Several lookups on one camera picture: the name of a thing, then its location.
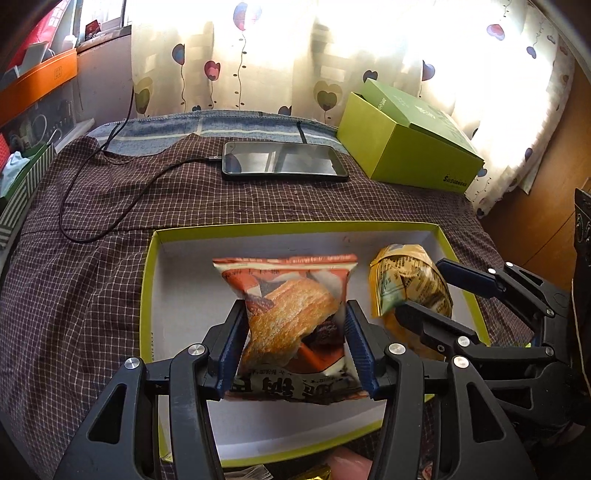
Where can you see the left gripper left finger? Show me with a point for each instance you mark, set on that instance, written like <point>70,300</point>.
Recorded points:
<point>118,439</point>

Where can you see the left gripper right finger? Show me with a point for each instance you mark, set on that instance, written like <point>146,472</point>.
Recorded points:
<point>474,438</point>

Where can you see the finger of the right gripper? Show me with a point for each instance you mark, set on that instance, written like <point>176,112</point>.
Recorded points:
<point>526,294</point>
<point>437,330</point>

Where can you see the yellow snack packet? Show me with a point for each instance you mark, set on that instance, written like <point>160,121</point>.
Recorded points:
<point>403,273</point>

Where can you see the orange bread snack packet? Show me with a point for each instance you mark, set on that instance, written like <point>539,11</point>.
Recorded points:
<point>295,348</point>

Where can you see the wooden wardrobe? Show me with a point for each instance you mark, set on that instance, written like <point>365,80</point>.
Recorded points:
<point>536,230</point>

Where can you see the green lidded gift box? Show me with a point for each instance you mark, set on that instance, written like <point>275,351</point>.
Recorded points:
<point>398,138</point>

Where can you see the plaid bed sheet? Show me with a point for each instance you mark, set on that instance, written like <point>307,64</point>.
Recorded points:
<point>70,298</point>

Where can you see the heart pattern curtain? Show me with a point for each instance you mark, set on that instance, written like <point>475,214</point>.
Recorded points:
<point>499,69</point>

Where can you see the black smartphone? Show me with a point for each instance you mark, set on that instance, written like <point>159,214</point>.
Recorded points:
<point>261,160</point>

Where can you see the striped green white box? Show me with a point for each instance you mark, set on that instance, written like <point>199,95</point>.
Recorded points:
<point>22,190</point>

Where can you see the blue striped towel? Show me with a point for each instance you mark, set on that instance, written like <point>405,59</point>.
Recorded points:
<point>150,135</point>

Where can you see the orange storage box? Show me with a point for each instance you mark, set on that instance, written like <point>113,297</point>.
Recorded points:
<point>41,80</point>

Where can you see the red white carton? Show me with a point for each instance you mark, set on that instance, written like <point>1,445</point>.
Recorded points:
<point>44,31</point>

